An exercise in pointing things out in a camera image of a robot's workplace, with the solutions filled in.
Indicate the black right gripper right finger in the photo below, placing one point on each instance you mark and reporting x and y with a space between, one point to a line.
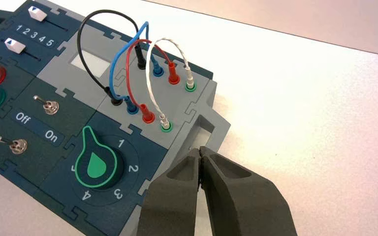
244 205

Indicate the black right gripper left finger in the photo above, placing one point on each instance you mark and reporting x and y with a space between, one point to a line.
171 205

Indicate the white slider knob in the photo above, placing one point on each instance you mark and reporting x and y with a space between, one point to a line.
37 13
15 46

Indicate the green black rotary knob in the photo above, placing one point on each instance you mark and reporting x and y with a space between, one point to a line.
96 166

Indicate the dark blue grey control box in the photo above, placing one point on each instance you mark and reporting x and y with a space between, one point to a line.
78 86

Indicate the white rectangular display window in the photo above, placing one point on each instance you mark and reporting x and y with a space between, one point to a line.
90 64

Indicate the silver metal toggle switch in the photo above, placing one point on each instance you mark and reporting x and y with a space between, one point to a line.
50 106
18 146

